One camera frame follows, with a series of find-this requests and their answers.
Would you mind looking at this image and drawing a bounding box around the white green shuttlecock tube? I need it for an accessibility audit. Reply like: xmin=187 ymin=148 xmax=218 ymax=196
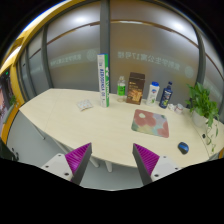
xmin=97 ymin=54 xmax=109 ymax=108

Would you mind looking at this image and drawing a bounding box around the small red-lid cup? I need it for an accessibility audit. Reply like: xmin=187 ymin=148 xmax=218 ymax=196
xmin=175 ymin=104 xmax=184 ymax=114

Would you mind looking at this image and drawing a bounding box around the small white jar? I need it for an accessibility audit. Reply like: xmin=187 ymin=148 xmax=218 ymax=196
xmin=168 ymin=104 xmax=176 ymax=111

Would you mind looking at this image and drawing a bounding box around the clear green-label water bottle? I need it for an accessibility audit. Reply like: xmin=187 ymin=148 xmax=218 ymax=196
xmin=117 ymin=76 xmax=126 ymax=102

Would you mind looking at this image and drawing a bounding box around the dark blue bottle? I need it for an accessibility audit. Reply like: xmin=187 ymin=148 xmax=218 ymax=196
xmin=159 ymin=82 xmax=173 ymax=109

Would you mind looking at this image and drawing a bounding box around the green potted plant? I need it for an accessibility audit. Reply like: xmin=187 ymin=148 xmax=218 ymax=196
xmin=186 ymin=82 xmax=219 ymax=150

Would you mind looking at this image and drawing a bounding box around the white blue-cap bottle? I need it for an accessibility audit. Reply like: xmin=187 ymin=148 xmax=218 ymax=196
xmin=146 ymin=82 xmax=160 ymax=106

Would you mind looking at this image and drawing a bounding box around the blue black computer mouse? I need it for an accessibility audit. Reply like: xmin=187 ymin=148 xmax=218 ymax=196
xmin=178 ymin=142 xmax=189 ymax=155

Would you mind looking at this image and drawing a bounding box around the floral mouse pad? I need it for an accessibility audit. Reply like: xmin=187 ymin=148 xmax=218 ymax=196
xmin=131 ymin=109 xmax=169 ymax=138

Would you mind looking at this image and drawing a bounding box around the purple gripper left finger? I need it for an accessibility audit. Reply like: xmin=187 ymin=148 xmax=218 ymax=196
xmin=40 ymin=142 xmax=93 ymax=186

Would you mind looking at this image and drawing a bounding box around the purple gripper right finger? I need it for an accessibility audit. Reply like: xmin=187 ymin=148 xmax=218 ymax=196
xmin=132 ymin=143 xmax=183 ymax=186

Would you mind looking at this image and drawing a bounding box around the brown cardboard box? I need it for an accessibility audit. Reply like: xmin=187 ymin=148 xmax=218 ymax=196
xmin=126 ymin=72 xmax=145 ymax=105

